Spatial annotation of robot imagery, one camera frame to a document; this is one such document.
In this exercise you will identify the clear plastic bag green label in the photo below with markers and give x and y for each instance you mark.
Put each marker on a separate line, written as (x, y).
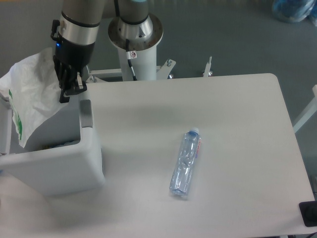
(33, 91)

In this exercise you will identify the blue plastic bag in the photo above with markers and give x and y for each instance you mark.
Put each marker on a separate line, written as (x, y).
(292, 11)

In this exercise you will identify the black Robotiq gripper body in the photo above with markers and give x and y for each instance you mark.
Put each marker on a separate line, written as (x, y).
(70, 54)

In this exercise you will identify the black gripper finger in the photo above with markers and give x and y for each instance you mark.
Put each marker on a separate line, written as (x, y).
(75, 85)
(65, 73)

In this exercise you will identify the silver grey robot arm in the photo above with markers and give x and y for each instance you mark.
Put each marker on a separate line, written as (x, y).
(75, 34)

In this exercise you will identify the clear plastic water bottle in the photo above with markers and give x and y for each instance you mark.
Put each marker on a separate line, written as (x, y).
(185, 163)

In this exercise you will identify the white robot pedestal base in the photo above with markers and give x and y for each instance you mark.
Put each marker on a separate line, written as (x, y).
(136, 45)

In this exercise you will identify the metal levelling foot bolt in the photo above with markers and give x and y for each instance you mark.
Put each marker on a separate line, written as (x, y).
(207, 71)

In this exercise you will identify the white plastic trash can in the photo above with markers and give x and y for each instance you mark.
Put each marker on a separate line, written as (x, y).
(63, 155)

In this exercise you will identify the white frame leg right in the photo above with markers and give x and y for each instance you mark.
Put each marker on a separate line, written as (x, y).
(306, 113)

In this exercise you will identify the black device at table edge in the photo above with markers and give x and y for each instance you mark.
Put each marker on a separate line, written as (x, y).
(308, 211)

